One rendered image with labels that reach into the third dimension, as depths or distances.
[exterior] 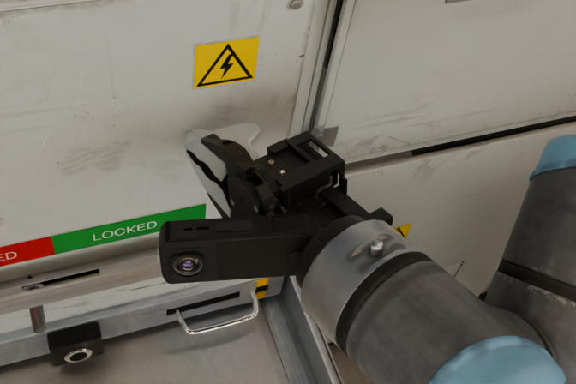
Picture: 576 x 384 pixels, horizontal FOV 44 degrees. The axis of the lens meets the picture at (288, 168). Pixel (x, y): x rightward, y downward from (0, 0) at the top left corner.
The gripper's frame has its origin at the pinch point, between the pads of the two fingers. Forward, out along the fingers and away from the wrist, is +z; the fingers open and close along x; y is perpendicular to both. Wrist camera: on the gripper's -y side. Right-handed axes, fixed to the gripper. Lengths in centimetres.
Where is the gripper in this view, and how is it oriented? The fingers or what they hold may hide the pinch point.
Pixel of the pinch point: (188, 145)
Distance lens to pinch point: 66.5
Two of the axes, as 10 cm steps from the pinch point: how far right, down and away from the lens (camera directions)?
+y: 8.1, -3.9, 4.3
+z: -5.8, -5.1, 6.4
